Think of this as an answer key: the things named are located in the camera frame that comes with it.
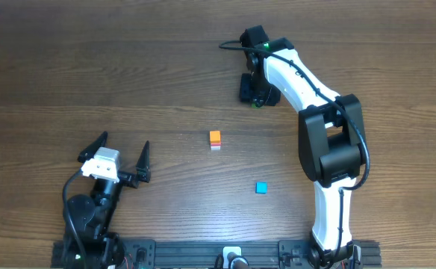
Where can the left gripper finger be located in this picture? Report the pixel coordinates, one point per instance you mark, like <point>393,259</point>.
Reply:
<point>91,151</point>
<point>144,168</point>

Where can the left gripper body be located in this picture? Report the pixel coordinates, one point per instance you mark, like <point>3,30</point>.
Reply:
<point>129,180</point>

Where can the orange cube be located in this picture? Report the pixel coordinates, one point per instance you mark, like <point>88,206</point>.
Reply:
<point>215,136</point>

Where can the blue cube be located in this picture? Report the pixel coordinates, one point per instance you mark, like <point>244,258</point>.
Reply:
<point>261,188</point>

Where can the green cube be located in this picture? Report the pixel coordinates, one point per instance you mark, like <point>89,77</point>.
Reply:
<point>255,106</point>

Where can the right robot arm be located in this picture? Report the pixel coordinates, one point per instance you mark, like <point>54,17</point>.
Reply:
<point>330,149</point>

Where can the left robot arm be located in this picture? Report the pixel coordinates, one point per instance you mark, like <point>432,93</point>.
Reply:
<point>91,216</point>

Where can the white cube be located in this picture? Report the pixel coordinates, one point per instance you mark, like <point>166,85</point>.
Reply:
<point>215,148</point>

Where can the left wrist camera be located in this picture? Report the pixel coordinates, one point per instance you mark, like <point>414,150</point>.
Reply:
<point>102,164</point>

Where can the mounting rail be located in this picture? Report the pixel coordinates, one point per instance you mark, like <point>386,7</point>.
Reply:
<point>195,254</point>

